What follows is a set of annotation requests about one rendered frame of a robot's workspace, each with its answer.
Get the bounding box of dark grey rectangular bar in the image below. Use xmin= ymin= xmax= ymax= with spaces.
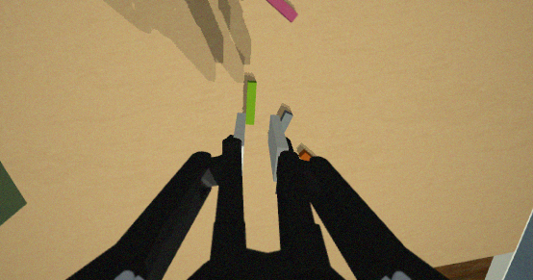
xmin=280 ymin=110 xmax=292 ymax=133

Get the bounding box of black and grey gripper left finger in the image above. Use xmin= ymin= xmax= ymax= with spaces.
xmin=65 ymin=113 xmax=249 ymax=280

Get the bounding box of lime green rod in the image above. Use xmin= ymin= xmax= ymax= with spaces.
xmin=245 ymin=81 xmax=257 ymax=125

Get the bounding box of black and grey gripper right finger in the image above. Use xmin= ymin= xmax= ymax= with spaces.
xmin=267 ymin=115 xmax=449 ymax=280

